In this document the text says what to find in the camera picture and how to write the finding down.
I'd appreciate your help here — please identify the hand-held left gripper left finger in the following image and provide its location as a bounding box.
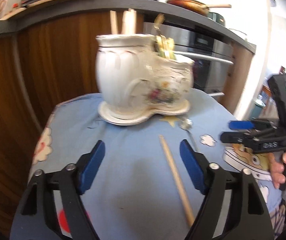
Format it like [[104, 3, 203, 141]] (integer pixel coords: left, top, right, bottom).
[[10, 140, 106, 240]]

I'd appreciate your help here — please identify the curved steel oven handle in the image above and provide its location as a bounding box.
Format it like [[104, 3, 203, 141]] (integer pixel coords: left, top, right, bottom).
[[172, 50, 234, 65]]

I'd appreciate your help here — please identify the white ceramic saucer tray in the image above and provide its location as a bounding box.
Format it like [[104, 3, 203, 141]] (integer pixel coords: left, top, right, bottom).
[[98, 100, 191, 126]]

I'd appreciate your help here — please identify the blue cartoon printed blanket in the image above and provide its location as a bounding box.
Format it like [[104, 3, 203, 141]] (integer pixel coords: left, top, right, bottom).
[[9, 92, 283, 240]]

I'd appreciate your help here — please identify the grey kitchen countertop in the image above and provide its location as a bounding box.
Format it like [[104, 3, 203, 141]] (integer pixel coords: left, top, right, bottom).
[[0, 0, 257, 53]]

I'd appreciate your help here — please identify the teal container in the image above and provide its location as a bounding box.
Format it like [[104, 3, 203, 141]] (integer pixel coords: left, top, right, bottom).
[[253, 100, 267, 120]]

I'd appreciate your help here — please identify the gold fork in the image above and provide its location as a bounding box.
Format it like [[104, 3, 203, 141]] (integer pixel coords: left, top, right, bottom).
[[153, 14, 169, 56]]

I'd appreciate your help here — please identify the frying pan with wooden handle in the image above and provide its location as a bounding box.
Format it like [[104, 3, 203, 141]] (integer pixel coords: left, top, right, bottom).
[[166, 0, 232, 16]]

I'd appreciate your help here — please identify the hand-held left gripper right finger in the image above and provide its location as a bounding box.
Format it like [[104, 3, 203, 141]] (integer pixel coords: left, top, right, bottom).
[[179, 139, 274, 240]]

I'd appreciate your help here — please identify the metal spoon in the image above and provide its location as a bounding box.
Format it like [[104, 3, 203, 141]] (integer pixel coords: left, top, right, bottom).
[[180, 118, 201, 153]]

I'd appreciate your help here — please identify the brown wooden cabinet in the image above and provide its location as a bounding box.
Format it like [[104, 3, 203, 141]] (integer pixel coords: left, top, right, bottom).
[[0, 10, 146, 230]]

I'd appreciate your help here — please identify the yellow cat-shaped plastic spoon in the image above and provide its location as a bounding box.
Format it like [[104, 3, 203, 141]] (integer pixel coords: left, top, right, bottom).
[[166, 37, 176, 58]]

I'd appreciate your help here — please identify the stainless steel oven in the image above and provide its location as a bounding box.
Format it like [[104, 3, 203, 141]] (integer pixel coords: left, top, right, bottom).
[[143, 21, 234, 98]]

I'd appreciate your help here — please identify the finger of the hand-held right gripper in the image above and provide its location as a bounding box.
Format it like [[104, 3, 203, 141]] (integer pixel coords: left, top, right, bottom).
[[228, 119, 277, 132], [219, 129, 274, 148]]

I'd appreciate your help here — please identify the white floral ceramic utensil holder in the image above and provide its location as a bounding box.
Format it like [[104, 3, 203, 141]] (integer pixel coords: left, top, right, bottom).
[[95, 34, 195, 113]]

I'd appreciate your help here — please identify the person's right hand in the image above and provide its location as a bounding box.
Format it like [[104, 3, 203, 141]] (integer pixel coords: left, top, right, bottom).
[[268, 144, 286, 190]]

